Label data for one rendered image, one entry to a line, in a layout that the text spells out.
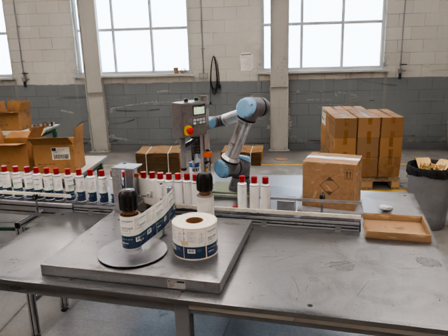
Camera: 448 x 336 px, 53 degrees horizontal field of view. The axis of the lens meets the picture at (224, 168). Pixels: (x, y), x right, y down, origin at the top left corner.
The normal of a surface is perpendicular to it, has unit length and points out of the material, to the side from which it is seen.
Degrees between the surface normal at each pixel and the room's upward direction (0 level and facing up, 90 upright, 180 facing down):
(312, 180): 90
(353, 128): 90
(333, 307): 0
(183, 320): 90
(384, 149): 90
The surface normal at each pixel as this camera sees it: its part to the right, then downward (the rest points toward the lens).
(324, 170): -0.40, 0.25
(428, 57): -0.09, 0.26
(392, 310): -0.03, -0.97
